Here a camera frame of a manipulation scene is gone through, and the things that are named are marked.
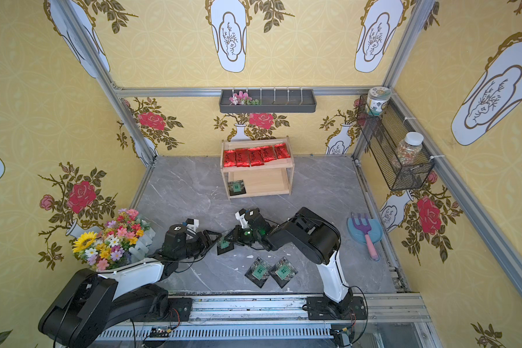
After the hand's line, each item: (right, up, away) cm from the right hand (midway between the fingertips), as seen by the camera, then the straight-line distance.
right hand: (229, 232), depth 91 cm
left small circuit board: (-20, -29, -18) cm, 40 cm away
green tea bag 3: (+13, -13, -9) cm, 20 cm away
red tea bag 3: (+11, +32, -1) cm, 34 cm away
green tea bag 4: (+22, -12, -9) cm, 27 cm away
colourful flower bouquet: (-37, 0, -19) cm, 42 cm away
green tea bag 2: (-2, -5, -3) cm, 6 cm away
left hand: (-6, -1, -3) cm, 7 cm away
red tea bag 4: (+16, +33, +1) cm, 37 cm away
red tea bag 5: (+22, +34, +1) cm, 41 cm away
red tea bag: (0, +31, -2) cm, 31 cm away
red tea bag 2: (+6, +31, -1) cm, 32 cm away
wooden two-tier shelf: (+17, +22, +19) cm, 34 cm away
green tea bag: (+1, +18, +14) cm, 23 cm away
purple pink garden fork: (+58, +2, +1) cm, 58 cm away
